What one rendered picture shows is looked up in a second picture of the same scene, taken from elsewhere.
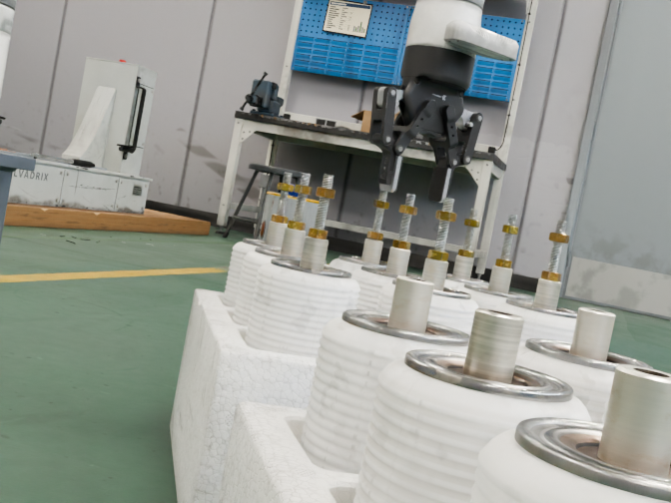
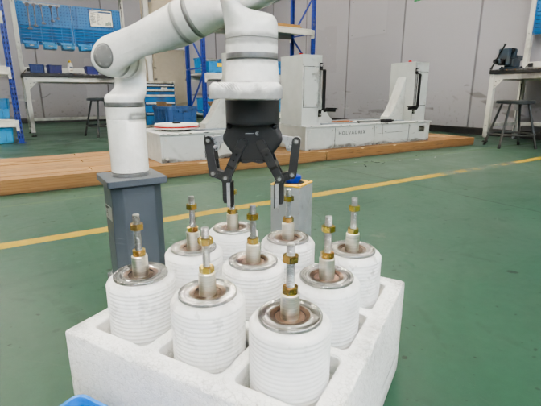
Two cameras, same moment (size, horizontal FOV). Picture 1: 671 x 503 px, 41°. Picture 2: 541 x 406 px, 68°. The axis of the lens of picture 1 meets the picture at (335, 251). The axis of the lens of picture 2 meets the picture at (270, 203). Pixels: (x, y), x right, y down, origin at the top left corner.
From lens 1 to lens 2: 0.74 m
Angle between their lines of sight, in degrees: 42
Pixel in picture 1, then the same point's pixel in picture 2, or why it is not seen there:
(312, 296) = (113, 300)
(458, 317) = (195, 324)
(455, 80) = (245, 122)
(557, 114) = not seen: outside the picture
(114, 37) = (427, 43)
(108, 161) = (405, 115)
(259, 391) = (84, 357)
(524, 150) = not seen: outside the picture
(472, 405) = not seen: outside the picture
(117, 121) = (407, 93)
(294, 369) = (94, 348)
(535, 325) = (253, 337)
